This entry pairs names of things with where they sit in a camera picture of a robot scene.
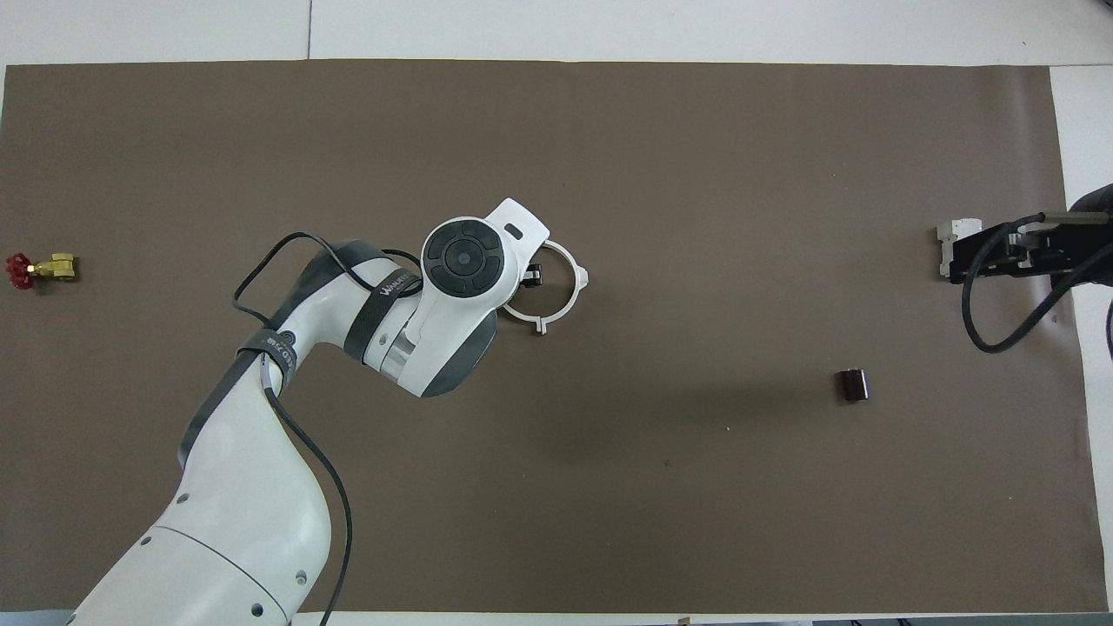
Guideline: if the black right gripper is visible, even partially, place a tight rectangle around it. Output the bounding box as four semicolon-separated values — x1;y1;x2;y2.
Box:
948;219;1113;286

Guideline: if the white half pipe clamp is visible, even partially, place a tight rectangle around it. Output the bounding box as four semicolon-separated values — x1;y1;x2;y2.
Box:
503;296;544;336
532;239;590;336

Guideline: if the gray circuit breaker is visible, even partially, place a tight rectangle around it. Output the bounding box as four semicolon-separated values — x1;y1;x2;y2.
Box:
936;219;983;277

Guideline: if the brown table mat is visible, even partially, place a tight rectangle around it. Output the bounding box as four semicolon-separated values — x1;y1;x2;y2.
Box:
0;59;1098;614

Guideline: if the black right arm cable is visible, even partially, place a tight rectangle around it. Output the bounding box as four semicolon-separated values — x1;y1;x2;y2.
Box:
961;213;1113;353

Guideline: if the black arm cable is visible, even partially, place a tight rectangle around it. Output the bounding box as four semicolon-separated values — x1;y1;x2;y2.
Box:
961;213;1113;353
230;230;427;626

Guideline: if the black velcro cable strap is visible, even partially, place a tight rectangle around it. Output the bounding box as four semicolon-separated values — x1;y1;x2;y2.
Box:
346;273;424;363
237;329;298;392

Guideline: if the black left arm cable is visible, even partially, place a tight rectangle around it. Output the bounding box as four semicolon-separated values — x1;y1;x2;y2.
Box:
230;230;427;626

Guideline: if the brass valve red handle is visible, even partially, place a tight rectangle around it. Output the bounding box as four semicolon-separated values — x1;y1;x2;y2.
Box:
6;252;79;290

